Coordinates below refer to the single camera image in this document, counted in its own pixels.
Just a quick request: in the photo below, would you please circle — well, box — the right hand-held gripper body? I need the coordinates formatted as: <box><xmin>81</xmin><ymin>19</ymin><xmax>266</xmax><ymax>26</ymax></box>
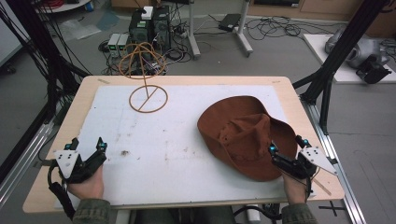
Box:
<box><xmin>271</xmin><ymin>146</ymin><xmax>339</xmax><ymax>181</ymax></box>

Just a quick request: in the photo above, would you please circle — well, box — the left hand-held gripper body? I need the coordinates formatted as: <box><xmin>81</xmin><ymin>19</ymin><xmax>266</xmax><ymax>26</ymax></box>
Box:
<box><xmin>54</xmin><ymin>150</ymin><xmax>108</xmax><ymax>185</ymax></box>

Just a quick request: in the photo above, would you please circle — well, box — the brown cowboy hat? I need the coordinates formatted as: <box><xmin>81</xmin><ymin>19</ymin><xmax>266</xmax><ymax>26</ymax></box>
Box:
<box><xmin>196</xmin><ymin>95</ymin><xmax>299</xmax><ymax>183</ymax></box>

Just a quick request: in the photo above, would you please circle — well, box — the person's right hand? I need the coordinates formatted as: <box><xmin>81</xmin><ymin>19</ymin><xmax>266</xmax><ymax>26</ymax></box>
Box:
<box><xmin>281</xmin><ymin>174</ymin><xmax>313</xmax><ymax>205</ymax></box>

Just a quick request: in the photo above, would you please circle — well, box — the person's left hand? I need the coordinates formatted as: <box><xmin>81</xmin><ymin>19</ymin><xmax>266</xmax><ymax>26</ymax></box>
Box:
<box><xmin>66</xmin><ymin>164</ymin><xmax>106</xmax><ymax>201</ymax></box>

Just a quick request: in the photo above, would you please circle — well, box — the thin wooden strip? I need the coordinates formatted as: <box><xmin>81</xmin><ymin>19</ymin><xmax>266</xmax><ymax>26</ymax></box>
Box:
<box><xmin>312</xmin><ymin>177</ymin><xmax>332</xmax><ymax>197</ymax></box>

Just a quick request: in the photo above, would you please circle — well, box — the white cylinder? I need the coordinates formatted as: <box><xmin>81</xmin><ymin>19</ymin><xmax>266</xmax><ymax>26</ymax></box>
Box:
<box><xmin>245</xmin><ymin>207</ymin><xmax>262</xmax><ymax>224</ymax></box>

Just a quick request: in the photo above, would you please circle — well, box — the white table mat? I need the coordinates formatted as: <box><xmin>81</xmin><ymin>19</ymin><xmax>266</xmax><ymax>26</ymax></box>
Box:
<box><xmin>53</xmin><ymin>84</ymin><xmax>316</xmax><ymax>210</ymax></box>

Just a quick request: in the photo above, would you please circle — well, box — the white floor platform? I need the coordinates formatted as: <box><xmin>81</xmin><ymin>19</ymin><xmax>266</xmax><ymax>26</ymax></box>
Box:
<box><xmin>303</xmin><ymin>33</ymin><xmax>396</xmax><ymax>85</ymax></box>

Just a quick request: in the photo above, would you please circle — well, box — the black device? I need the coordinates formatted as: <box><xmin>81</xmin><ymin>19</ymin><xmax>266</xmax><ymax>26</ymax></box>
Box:
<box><xmin>355</xmin><ymin>60</ymin><xmax>393</xmax><ymax>85</ymax></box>

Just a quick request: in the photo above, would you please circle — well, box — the grey power supply unit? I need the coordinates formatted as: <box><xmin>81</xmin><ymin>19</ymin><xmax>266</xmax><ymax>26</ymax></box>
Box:
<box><xmin>117</xmin><ymin>33</ymin><xmax>131</xmax><ymax>58</ymax></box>
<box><xmin>106</xmin><ymin>33</ymin><xmax>121</xmax><ymax>59</ymax></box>

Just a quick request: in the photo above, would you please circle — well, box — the grey robot shell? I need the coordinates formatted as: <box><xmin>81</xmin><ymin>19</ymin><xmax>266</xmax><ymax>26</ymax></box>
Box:
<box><xmin>324</xmin><ymin>28</ymin><xmax>390</xmax><ymax>70</ymax></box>

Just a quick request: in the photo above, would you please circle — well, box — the clear plastic sheet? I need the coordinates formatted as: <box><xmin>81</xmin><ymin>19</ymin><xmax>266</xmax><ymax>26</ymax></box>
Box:
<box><xmin>58</xmin><ymin>18</ymin><xmax>103</xmax><ymax>42</ymax></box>

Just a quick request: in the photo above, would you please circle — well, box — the white metal stand leg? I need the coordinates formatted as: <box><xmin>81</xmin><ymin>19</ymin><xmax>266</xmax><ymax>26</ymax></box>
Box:
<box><xmin>186</xmin><ymin>0</ymin><xmax>202</xmax><ymax>61</ymax></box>
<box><xmin>233</xmin><ymin>0</ymin><xmax>254</xmax><ymax>58</ymax></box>

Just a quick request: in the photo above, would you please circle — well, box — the black computer tower green label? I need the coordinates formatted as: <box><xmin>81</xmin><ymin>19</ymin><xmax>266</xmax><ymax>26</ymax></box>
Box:
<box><xmin>128</xmin><ymin>8</ymin><xmax>154</xmax><ymax>53</ymax></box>

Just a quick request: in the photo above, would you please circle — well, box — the black flat box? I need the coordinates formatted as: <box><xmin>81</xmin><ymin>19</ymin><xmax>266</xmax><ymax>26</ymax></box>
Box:
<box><xmin>218</xmin><ymin>12</ymin><xmax>243</xmax><ymax>33</ymax></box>

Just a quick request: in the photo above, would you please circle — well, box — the white round table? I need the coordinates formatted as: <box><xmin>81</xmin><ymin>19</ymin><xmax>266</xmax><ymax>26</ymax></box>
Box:
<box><xmin>35</xmin><ymin>0</ymin><xmax>92</xmax><ymax>14</ymax></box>

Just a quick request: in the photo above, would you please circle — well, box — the white box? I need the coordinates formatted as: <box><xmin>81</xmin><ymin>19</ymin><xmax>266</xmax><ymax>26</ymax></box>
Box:
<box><xmin>141</xmin><ymin>6</ymin><xmax>154</xmax><ymax>21</ymax></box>

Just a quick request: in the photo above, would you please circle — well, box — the right hand-held gripper cable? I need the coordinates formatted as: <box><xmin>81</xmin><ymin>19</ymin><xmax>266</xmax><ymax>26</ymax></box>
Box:
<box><xmin>305</xmin><ymin>174</ymin><xmax>314</xmax><ymax>200</ymax></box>

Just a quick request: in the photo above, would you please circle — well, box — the aluminium rail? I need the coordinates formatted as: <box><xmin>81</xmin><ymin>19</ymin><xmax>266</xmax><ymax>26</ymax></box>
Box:
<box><xmin>299</xmin><ymin>98</ymin><xmax>368</xmax><ymax>224</ymax></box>
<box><xmin>0</xmin><ymin>120</ymin><xmax>56</xmax><ymax>207</ymax></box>

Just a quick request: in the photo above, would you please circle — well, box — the black cable under table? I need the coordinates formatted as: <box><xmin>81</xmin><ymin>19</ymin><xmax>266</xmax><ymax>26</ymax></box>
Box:
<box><xmin>233</xmin><ymin>203</ymin><xmax>283</xmax><ymax>222</ymax></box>

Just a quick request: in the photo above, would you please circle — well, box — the brown wire hat stand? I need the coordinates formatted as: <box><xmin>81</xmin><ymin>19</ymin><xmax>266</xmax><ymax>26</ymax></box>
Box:
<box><xmin>119</xmin><ymin>41</ymin><xmax>169</xmax><ymax>114</ymax></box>

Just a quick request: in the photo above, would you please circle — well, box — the tangle of black floor cables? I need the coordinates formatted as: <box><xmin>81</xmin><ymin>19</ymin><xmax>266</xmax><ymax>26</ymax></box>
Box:
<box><xmin>245</xmin><ymin>14</ymin><xmax>314</xmax><ymax>42</ymax></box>

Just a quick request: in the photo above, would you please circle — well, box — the black frame post with cables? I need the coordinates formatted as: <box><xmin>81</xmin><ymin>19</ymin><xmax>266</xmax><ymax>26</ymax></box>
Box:
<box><xmin>0</xmin><ymin>0</ymin><xmax>92</xmax><ymax>185</ymax></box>

